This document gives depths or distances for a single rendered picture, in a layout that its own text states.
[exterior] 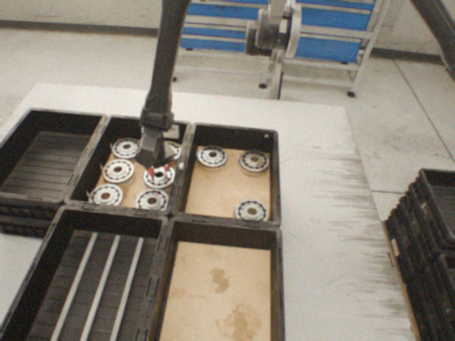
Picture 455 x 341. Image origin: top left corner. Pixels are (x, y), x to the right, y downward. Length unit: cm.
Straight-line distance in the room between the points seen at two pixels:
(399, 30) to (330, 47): 128
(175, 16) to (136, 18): 323
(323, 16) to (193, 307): 245
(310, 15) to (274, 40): 158
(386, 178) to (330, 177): 122
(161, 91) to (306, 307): 73
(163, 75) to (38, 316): 65
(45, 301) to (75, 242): 17
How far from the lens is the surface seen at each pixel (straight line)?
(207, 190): 108
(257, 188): 109
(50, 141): 135
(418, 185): 181
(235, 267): 93
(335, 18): 291
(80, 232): 104
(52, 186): 119
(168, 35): 73
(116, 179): 110
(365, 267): 119
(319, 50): 300
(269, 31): 129
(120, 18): 399
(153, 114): 87
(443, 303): 167
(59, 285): 98
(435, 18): 82
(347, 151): 153
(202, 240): 95
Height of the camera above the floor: 166
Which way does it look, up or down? 47 degrees down
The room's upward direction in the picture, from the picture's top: 5 degrees clockwise
